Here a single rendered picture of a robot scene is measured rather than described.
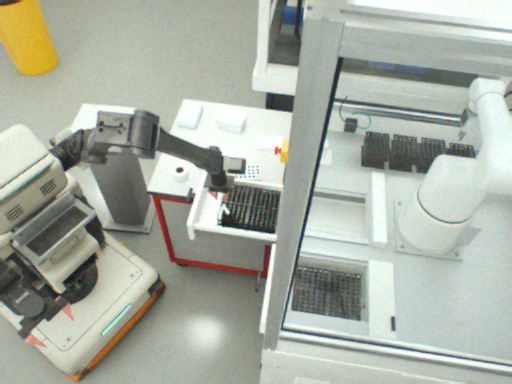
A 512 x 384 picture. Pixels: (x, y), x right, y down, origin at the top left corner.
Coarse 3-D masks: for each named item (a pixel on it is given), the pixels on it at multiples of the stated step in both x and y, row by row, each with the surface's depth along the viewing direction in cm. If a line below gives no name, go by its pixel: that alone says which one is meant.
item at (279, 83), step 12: (264, 0) 178; (264, 12) 182; (264, 24) 187; (264, 36) 192; (264, 48) 197; (264, 60) 202; (264, 72) 207; (276, 72) 206; (288, 72) 205; (264, 84) 213; (276, 84) 212; (288, 84) 211; (276, 96) 222; (288, 96) 220; (276, 108) 228; (288, 108) 227
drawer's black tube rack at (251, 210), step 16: (240, 192) 165; (256, 192) 168; (272, 192) 165; (240, 208) 161; (256, 208) 164; (272, 208) 161; (224, 224) 159; (240, 224) 159; (256, 224) 156; (272, 224) 156
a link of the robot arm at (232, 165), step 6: (222, 156) 138; (228, 156) 138; (222, 162) 138; (228, 162) 138; (234, 162) 138; (240, 162) 138; (246, 162) 143; (222, 168) 138; (228, 168) 138; (234, 168) 138; (240, 168) 138
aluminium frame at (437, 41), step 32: (320, 0) 43; (320, 32) 42; (352, 32) 41; (384, 32) 40; (416, 32) 40; (448, 32) 40; (480, 32) 40; (320, 64) 45; (416, 64) 43; (448, 64) 42; (480, 64) 41; (320, 96) 48; (320, 128) 52; (288, 160) 57; (320, 160) 58; (288, 192) 63; (288, 224) 70; (288, 256) 78; (288, 288) 89; (288, 352) 123; (320, 352) 119; (352, 352) 115; (384, 352) 111; (416, 352) 110
